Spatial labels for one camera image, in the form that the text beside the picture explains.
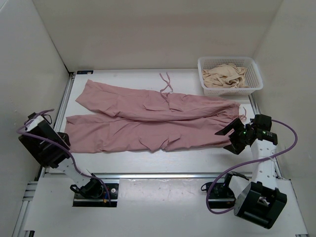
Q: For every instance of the white plastic basket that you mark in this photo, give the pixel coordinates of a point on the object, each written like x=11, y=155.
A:
x=252, y=76

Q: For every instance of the pink trousers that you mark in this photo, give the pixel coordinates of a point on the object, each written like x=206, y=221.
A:
x=124, y=119

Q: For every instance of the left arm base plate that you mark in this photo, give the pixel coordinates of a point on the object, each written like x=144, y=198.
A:
x=103, y=195

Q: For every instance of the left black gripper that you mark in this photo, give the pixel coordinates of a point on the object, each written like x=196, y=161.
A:
x=65, y=137

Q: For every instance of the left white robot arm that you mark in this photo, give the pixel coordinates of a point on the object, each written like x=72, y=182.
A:
x=51, y=149

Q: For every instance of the aluminium rail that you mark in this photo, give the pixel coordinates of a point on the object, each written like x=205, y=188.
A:
x=157, y=175

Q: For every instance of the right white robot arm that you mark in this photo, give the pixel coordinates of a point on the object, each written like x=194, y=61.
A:
x=256, y=199

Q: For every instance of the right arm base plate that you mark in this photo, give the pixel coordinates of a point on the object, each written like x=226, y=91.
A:
x=224, y=196

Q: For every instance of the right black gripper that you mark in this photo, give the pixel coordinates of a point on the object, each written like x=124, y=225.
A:
x=237, y=124

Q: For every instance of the beige trousers in basket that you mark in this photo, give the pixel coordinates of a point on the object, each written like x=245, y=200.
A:
x=225, y=76

